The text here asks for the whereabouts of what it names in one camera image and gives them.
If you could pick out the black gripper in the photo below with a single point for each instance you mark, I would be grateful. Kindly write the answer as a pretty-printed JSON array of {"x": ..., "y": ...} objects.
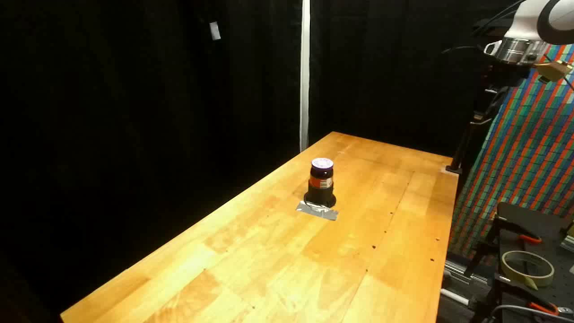
[{"x": 508, "y": 72}]

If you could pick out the white vertical pole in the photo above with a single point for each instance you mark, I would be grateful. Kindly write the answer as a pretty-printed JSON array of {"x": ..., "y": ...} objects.
[{"x": 305, "y": 72}]

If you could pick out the aluminium rail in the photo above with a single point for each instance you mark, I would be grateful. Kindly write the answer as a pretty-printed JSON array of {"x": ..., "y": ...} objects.
[{"x": 458, "y": 293}]

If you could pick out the brown cup with purple lid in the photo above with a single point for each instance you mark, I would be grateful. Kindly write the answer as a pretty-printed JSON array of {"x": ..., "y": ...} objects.
[{"x": 322, "y": 194}]

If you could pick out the wooden camera mount block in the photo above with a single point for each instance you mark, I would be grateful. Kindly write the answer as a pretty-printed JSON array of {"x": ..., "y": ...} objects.
[{"x": 553, "y": 71}]

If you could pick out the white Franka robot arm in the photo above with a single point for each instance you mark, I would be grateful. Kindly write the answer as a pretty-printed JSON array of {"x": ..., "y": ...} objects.
[{"x": 533, "y": 19}]

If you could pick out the colourful striped cloth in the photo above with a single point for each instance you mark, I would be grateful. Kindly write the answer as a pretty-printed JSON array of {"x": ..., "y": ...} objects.
[{"x": 531, "y": 150}]

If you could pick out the beige masking tape roll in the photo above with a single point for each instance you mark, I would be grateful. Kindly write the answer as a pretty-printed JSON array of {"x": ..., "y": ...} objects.
[{"x": 526, "y": 282}]

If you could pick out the black camera tripod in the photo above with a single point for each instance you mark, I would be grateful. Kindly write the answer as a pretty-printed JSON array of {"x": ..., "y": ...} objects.
[{"x": 467, "y": 141}]

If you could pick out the dark grey platform plate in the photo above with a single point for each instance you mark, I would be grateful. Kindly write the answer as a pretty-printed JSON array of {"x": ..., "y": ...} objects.
[{"x": 531, "y": 216}]

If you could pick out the small white tag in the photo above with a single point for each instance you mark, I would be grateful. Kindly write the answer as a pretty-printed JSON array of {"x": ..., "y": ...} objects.
[{"x": 214, "y": 31}]

